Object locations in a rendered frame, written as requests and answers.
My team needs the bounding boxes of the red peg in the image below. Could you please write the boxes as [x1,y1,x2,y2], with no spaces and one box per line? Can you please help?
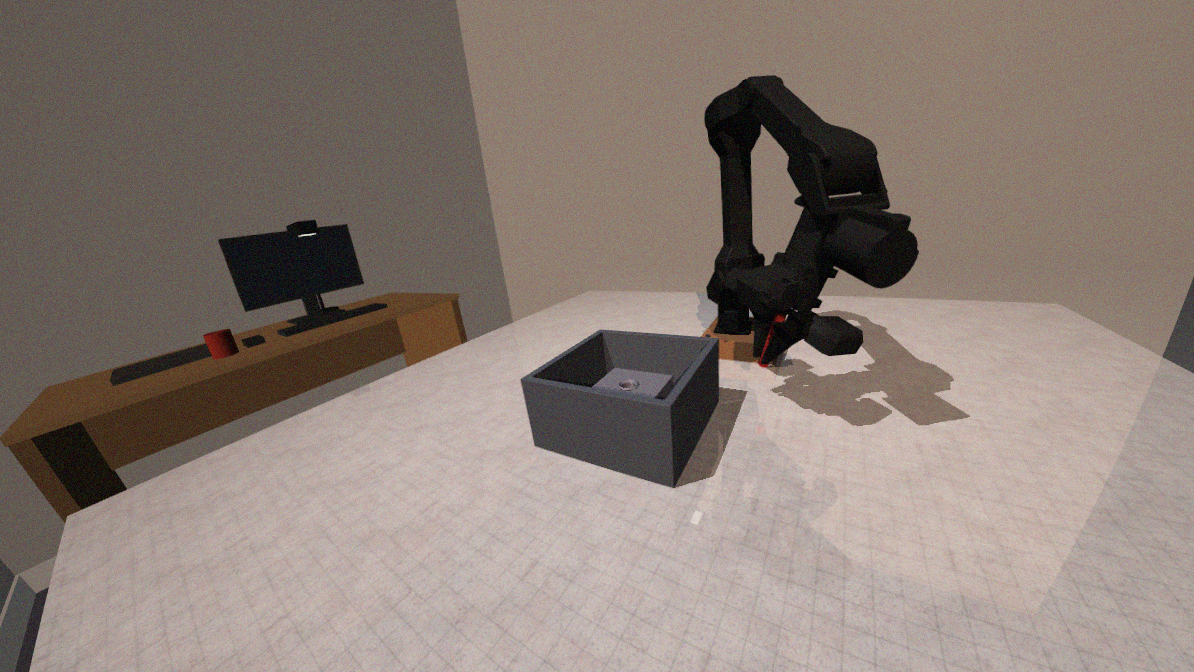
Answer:
[758,314,786,368]

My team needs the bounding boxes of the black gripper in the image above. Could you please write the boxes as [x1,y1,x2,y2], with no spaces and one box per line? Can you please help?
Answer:
[724,245,863,364]

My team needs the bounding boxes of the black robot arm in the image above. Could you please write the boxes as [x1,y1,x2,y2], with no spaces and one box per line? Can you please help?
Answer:
[704,75,919,335]

